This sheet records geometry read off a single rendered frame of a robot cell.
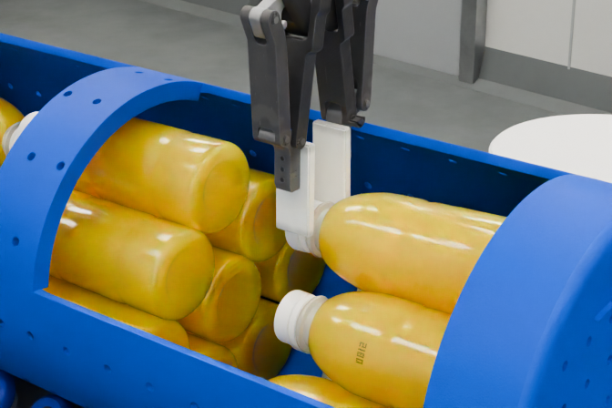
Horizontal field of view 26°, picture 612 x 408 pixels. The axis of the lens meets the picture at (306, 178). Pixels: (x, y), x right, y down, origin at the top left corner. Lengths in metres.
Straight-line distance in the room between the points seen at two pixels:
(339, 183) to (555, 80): 3.99
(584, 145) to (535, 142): 0.05
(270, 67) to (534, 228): 0.20
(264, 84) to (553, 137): 0.70
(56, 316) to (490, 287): 0.35
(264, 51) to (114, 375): 0.27
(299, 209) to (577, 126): 0.69
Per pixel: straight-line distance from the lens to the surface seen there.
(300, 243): 0.96
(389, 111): 4.82
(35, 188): 1.01
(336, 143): 0.96
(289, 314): 0.93
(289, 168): 0.92
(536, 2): 4.95
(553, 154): 1.49
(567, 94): 4.92
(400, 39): 5.33
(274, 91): 0.88
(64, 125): 1.03
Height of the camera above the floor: 1.55
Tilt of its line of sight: 22 degrees down
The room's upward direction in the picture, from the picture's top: straight up
